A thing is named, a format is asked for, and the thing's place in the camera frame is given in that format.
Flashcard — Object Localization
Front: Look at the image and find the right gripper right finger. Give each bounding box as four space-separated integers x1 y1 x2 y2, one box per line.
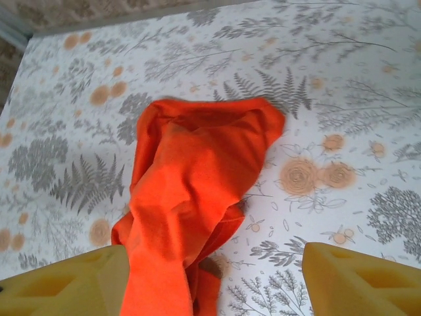
301 242 421 316

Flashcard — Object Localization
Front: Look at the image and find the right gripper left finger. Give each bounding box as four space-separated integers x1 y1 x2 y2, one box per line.
0 245 132 316

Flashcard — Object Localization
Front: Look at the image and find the orange t-shirt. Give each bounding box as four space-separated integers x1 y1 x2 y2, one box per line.
111 97 286 316

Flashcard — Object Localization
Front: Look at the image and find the floral patterned tablecloth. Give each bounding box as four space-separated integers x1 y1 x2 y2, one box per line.
0 0 421 316

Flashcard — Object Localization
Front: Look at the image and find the aluminium corner post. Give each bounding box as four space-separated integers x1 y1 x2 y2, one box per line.
0 5 36 50

